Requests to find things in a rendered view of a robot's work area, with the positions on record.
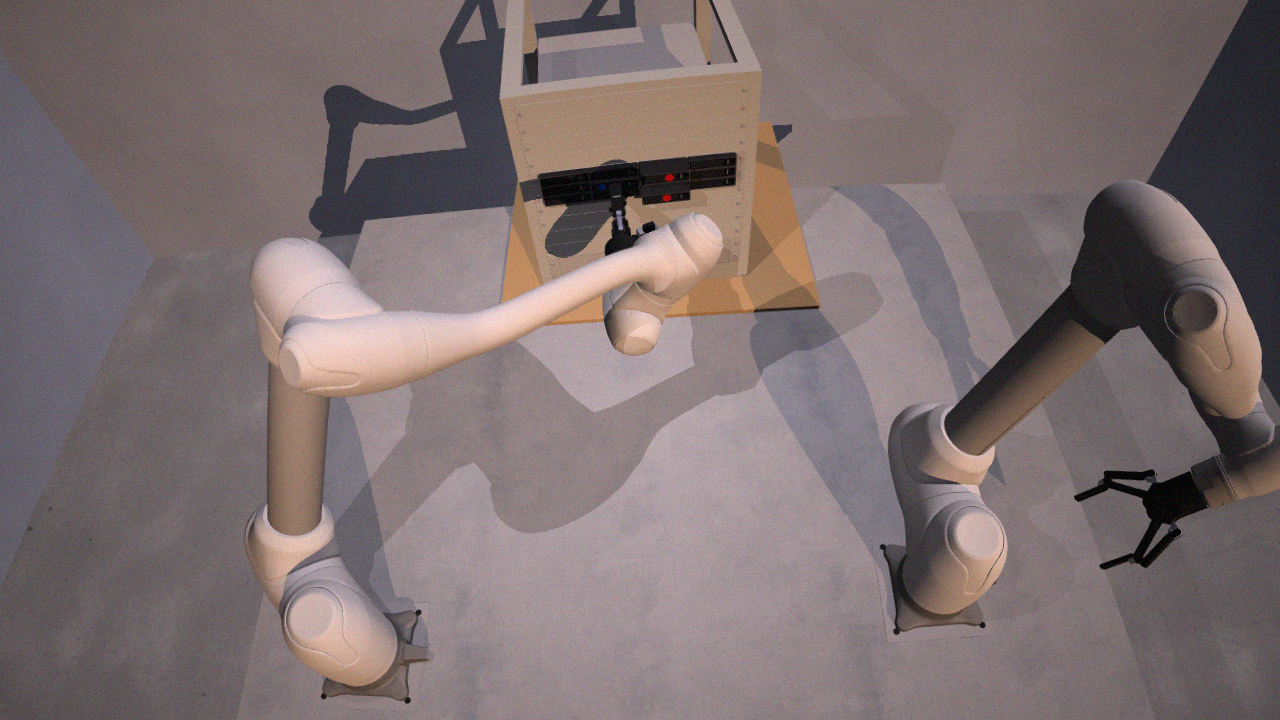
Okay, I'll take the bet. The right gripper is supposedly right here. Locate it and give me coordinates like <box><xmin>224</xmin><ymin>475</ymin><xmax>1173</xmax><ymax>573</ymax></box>
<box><xmin>1074</xmin><ymin>469</ymin><xmax>1208</xmax><ymax>570</ymax></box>

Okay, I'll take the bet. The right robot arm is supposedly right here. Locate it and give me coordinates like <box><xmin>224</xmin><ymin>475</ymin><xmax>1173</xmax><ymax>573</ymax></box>
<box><xmin>883</xmin><ymin>181</ymin><xmax>1280</xmax><ymax>632</ymax></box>

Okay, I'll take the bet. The grey metal rack frame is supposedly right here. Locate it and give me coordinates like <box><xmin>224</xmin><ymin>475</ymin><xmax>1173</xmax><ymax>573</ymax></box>
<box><xmin>500</xmin><ymin>0</ymin><xmax>762</xmax><ymax>284</ymax></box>

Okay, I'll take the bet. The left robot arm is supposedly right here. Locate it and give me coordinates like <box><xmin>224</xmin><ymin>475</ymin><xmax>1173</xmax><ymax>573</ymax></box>
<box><xmin>244</xmin><ymin>213</ymin><xmax>723</xmax><ymax>701</ymax></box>

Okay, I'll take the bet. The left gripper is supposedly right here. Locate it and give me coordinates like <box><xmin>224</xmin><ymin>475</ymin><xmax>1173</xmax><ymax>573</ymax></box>
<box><xmin>605</xmin><ymin>182</ymin><xmax>637</xmax><ymax>256</ymax></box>

